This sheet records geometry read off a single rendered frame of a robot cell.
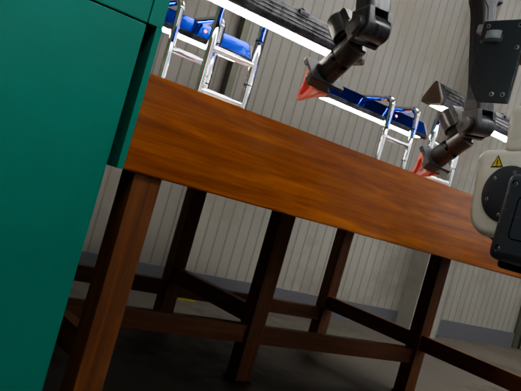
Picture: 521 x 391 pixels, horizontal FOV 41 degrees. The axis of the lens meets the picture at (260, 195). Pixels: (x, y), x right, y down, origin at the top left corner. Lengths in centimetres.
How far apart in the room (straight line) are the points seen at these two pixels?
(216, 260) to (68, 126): 270
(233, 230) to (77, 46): 275
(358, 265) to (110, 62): 346
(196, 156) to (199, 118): 7
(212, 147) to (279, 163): 17
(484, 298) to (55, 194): 468
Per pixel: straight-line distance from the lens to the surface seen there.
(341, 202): 162
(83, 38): 123
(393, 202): 174
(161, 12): 129
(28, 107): 120
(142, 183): 134
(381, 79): 445
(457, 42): 496
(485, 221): 132
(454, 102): 233
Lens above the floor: 60
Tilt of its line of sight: level
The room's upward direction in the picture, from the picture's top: 16 degrees clockwise
